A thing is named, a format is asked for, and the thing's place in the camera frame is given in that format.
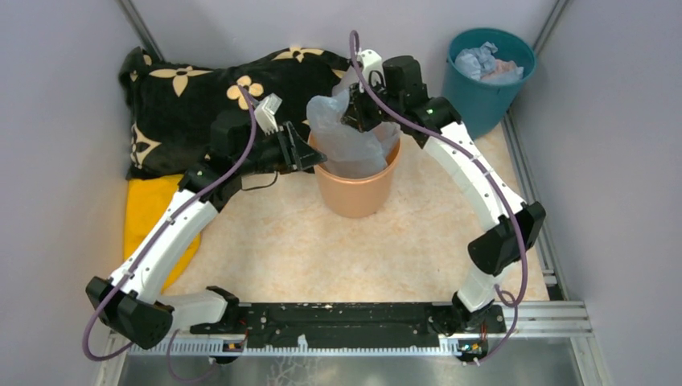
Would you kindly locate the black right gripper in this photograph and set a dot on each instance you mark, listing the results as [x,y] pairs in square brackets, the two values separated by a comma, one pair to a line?
[355,114]

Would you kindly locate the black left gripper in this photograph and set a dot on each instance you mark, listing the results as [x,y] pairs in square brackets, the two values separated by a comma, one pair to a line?
[296,153]

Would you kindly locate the light blue trash bag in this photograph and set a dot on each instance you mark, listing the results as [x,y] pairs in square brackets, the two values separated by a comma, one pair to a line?
[351,154]

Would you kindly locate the orange plastic bin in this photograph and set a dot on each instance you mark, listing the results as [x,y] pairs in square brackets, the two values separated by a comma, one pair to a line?
[356,198]

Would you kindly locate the teal plastic bin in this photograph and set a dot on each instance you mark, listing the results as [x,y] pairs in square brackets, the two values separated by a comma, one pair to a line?
[483,106]

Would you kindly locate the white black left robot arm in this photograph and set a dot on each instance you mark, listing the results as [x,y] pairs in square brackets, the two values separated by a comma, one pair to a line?
[130,300]

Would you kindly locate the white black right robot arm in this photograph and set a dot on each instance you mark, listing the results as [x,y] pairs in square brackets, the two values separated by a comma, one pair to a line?
[393,90]

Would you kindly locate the crumpled blue bag in bin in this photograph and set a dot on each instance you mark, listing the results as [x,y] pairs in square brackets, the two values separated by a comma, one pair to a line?
[480,64]

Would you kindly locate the black floral pillow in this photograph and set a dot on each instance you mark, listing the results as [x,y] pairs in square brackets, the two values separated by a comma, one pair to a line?
[174,105]

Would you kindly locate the yellow cloth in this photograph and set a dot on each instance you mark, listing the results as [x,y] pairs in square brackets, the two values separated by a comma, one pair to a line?
[147,200]

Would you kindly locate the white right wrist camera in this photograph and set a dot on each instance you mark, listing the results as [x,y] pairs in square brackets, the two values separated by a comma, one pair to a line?
[371,65]

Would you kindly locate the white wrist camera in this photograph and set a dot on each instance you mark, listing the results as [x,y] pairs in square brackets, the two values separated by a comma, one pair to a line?
[371,65]
[265,113]

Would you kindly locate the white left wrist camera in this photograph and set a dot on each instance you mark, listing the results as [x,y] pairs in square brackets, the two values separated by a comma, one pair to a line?
[265,113]

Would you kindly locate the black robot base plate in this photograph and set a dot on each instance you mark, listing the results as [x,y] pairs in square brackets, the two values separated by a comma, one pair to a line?
[352,325]

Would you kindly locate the aluminium frame rail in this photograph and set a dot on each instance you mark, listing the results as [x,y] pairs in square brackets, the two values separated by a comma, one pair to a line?
[561,316]

